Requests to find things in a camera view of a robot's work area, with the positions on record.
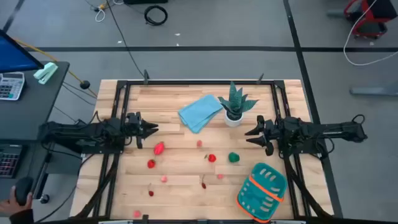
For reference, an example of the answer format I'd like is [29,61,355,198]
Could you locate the person's hand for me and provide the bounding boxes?
[0,185,34,216]

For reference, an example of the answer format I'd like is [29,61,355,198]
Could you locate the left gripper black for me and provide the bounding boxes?
[124,111,159,149]

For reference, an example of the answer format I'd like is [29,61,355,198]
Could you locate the teal basket with orange handles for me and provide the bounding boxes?
[236,162,289,223]

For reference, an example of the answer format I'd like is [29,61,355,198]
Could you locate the long thin black cable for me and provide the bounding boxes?
[105,0,147,78]

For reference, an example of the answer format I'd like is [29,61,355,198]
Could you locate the person's forearm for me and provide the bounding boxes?
[9,208,34,224]

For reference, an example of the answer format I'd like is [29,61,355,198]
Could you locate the black desk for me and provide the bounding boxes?
[0,61,70,142]

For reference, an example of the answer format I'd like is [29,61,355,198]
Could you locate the light blue folded cloth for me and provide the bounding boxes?
[178,94,224,134]

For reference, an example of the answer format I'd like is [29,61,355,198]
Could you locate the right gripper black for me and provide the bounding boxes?
[244,115,285,157]

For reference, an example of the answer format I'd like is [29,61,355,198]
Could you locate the coiled black cable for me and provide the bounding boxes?
[144,5,169,26]

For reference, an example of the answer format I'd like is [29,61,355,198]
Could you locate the red and black cart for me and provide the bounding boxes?
[343,0,398,40]

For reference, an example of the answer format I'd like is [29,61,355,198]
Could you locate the dark keyboard tray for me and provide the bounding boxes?
[0,141,83,218]

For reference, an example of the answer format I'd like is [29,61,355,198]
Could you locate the yellow cable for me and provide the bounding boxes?
[12,37,99,97]

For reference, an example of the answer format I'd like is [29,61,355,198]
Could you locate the black floor box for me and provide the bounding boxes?
[123,0,169,5]

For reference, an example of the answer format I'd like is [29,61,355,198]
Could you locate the long white cable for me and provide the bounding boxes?
[343,0,398,67]

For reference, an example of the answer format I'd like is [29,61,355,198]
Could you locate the black computer keyboard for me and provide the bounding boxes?
[0,144,24,179]

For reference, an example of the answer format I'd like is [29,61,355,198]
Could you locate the mint green stapler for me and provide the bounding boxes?
[33,62,59,85]

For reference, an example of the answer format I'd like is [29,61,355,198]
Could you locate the grey desk calculator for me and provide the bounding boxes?
[0,72,25,101]

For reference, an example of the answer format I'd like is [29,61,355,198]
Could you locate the black computer mouse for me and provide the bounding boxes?
[14,176,34,206]

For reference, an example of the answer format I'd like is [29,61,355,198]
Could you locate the green spiky succulent plant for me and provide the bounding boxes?
[217,81,259,121]

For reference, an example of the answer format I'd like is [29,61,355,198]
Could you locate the computer monitor blue screen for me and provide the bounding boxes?
[0,29,44,74]

